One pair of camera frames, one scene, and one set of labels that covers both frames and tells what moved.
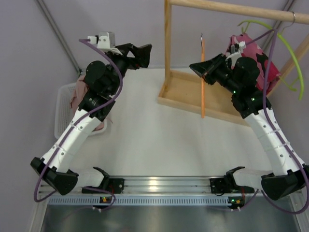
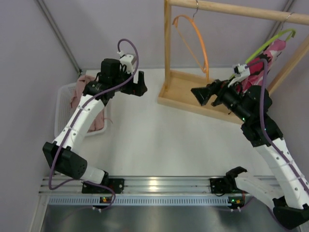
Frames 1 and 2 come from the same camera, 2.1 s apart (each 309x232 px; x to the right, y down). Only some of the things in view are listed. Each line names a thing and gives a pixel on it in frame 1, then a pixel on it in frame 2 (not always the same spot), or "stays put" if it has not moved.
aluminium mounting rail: [166, 185] stays put
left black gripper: [132, 56] -> [132, 87]
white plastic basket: [63, 110] stays put
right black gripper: [213, 72] -> [215, 89]
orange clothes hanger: [203, 95] -> [175, 22]
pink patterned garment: [252, 50] -> [270, 53]
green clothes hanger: [244, 24] -> [292, 31]
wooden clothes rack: [183, 89] stays put
